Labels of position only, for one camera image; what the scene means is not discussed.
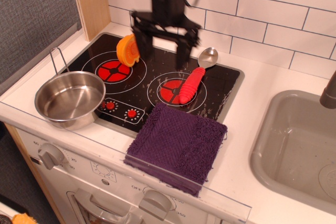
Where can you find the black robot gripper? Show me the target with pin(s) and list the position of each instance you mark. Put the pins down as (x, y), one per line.
(166, 20)

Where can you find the orange plastic toy half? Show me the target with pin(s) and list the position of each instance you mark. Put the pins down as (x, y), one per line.
(127, 51)

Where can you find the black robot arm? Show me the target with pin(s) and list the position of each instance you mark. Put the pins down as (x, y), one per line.
(166, 21)

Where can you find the purple terry cloth napkin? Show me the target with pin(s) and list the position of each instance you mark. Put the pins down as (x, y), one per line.
(177, 148)

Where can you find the black toy stovetop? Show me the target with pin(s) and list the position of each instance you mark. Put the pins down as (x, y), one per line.
(132, 92)

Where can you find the stainless steel pot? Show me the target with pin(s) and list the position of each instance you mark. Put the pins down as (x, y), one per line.
(70, 100)

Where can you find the grey left oven knob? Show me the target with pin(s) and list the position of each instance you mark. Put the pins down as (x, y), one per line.
(50, 155)

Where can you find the grey oven knob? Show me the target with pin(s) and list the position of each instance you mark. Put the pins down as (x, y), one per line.
(156, 204)
(50, 155)

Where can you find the grey right oven knob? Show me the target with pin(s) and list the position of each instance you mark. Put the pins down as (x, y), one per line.
(156, 204)

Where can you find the grey plastic sink basin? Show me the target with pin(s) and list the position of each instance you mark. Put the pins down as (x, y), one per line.
(294, 151)

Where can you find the white toy oven front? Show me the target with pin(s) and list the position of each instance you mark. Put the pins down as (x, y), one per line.
(85, 191)

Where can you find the grey faucet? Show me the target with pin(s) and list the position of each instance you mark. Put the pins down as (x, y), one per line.
(328, 97)

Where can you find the orange black fuzzy object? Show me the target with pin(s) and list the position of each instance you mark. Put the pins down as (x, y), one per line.
(18, 219)

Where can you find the red-handled metal spoon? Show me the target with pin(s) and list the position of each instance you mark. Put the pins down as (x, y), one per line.
(206, 59)

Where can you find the wooden side post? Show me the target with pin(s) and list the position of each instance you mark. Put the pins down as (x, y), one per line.
(94, 16)

